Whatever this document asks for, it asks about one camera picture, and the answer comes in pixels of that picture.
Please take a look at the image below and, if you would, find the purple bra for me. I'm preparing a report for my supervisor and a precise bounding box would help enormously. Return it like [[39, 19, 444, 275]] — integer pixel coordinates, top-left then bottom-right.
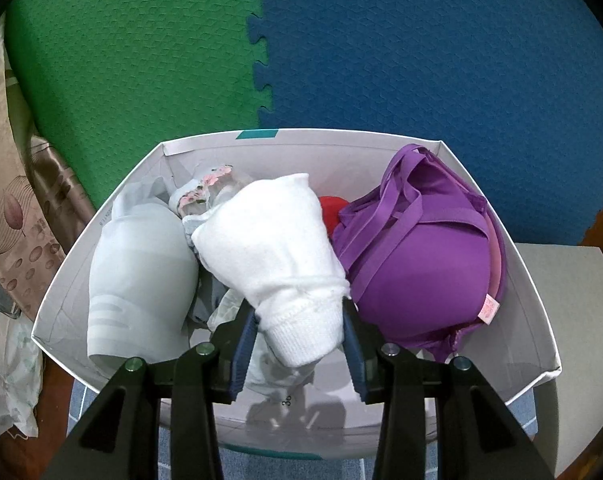
[[331, 144, 507, 362]]

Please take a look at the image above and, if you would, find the white sock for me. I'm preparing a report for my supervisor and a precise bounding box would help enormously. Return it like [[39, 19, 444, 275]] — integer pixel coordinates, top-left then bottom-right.
[[192, 174, 350, 367]]

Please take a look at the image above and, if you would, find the red underwear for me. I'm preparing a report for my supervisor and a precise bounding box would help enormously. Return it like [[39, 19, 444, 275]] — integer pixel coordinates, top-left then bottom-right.
[[319, 196, 349, 237]]

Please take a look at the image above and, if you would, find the white bra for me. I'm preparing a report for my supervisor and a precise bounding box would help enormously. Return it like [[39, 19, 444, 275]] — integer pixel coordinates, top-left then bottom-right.
[[86, 177, 198, 374]]

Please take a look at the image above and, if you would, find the floral white underwear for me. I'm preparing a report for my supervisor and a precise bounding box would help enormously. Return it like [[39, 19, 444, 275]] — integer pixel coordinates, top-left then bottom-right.
[[169, 165, 254, 248]]

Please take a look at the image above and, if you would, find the grey white underwear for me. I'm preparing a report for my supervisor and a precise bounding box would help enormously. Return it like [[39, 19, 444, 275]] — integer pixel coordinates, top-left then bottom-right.
[[187, 269, 318, 401]]

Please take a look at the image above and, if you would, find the blue checked cloth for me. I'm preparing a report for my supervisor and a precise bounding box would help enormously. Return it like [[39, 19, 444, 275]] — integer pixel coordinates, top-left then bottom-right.
[[67, 380, 538, 480]]

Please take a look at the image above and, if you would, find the brown satin curtain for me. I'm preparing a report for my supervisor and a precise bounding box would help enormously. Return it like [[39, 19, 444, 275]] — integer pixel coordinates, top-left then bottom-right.
[[27, 136, 95, 252]]

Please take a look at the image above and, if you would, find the white patterned sheet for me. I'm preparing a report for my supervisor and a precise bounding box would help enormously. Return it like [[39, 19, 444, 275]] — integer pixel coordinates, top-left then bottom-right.
[[0, 313, 43, 438]]

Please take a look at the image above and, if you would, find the beige floral curtain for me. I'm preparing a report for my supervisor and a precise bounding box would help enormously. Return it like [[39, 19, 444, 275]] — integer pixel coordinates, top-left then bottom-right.
[[0, 18, 65, 320]]

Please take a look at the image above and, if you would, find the blue foam mat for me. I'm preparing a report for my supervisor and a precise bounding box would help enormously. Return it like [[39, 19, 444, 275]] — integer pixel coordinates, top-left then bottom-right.
[[247, 0, 603, 244]]

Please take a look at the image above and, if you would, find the green foam mat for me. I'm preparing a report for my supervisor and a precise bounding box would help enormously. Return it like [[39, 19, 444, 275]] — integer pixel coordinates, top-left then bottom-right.
[[5, 0, 271, 205]]

